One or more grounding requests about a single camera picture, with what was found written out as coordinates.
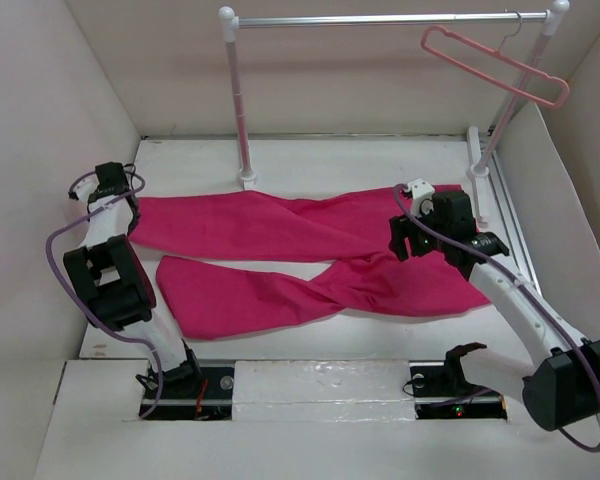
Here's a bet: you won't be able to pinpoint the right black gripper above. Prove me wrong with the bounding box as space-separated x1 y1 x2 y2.
388 199 450 261

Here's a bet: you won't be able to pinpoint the pink trousers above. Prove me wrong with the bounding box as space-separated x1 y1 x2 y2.
130 187 486 340

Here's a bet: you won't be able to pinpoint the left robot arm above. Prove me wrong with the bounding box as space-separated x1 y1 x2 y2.
63 162 204 397

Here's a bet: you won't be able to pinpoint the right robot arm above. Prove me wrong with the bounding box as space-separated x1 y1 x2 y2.
389 179 600 432

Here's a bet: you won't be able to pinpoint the pink plastic hanger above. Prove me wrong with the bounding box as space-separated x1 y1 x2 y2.
419 13 570 109

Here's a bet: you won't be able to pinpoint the white clothes rack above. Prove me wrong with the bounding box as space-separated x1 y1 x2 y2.
218 1 570 226

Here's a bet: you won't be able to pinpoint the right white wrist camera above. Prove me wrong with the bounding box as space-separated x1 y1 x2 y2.
406 178 435 218

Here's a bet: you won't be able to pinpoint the aluminium rail right side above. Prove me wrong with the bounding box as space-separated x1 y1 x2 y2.
489 151 541 292

